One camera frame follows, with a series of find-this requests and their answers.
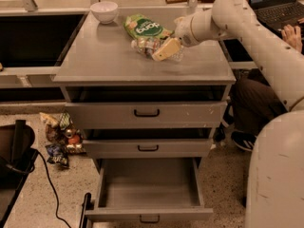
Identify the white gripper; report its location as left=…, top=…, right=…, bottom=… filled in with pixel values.
left=152, top=15, right=200, bottom=61

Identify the clear plastic water bottle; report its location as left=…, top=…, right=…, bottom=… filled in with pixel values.
left=131, top=37, right=183, bottom=62

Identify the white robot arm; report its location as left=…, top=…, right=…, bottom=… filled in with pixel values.
left=153, top=0, right=304, bottom=228

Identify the grey drawer cabinet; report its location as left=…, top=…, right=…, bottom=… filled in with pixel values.
left=54, top=7, right=235, bottom=228

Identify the grey top drawer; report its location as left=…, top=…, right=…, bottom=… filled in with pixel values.
left=66, top=102, right=227, bottom=129

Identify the grey drawer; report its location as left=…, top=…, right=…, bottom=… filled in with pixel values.
left=66, top=102, right=227, bottom=129
left=85, top=158, right=213, bottom=223
left=84, top=139, right=212, bottom=160

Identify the grey middle drawer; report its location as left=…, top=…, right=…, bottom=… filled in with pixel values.
left=84, top=139, right=212, bottom=160

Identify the grey bottom drawer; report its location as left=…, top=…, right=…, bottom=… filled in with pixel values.
left=85, top=158, right=213, bottom=223

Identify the person's hand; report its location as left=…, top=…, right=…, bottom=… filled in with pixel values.
left=281, top=25, right=303, bottom=52

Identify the green snack bag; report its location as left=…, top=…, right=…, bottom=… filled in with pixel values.
left=123, top=13, right=173, bottom=39

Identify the wooden stick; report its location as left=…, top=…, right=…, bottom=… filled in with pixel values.
left=165, top=0, right=188, bottom=4

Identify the white bowl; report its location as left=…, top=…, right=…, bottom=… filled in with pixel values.
left=90, top=1, right=118, bottom=24

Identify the black laptop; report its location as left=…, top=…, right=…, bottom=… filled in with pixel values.
left=249, top=0, right=304, bottom=35

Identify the black sneaker with stripes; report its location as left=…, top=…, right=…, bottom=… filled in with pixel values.
left=231, top=131, right=257, bottom=152

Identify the pile of snack packets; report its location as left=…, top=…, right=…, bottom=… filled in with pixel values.
left=39, top=112, right=86, bottom=168

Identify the black cable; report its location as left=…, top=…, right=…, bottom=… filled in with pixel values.
left=0, top=149, right=73, bottom=228

